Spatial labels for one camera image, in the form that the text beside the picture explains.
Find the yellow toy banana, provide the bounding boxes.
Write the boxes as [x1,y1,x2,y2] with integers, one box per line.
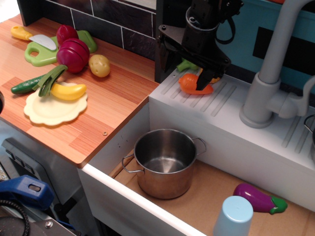
[50,83,87,101]

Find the grey toy faucet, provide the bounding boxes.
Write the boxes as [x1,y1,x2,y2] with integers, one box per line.
[239,0,315,128]

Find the yellow toy potato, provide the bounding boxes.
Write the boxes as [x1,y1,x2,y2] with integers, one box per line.
[89,55,110,78]

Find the pale yellow toy plate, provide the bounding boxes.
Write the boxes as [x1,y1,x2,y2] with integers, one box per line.
[24,82,88,126]

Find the green toy cutting board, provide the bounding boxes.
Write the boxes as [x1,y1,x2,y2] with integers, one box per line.
[24,30,97,67]

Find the orange toy carrot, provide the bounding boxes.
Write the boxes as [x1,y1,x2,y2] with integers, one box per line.
[178,73,214,95]

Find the yellow handled toy knife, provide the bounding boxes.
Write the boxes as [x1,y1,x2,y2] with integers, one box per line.
[10,26,57,51]

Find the black braided cable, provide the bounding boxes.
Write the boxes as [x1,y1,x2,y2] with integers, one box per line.
[0,199,30,236]

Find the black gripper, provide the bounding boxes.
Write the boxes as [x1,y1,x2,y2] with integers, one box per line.
[157,16,231,90]

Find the purple toy eggplant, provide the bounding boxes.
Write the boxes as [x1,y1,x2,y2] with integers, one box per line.
[233,183,288,215]

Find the red toy onion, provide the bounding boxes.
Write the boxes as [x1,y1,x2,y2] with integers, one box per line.
[57,38,90,73]

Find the red toy plum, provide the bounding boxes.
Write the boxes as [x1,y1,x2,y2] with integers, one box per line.
[56,25,79,47]

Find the stainless steel pot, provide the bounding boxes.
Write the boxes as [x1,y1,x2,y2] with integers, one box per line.
[131,129,207,200]

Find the blue clamp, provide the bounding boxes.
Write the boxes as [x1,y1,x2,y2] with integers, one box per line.
[0,175,55,210]

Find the light blue plastic cup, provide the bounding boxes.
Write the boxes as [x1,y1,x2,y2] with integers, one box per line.
[213,196,253,236]

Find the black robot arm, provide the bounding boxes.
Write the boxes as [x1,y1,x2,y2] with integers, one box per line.
[156,0,243,90]

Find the green toy cucumber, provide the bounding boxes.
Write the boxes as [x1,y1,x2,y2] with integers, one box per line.
[11,75,44,94]

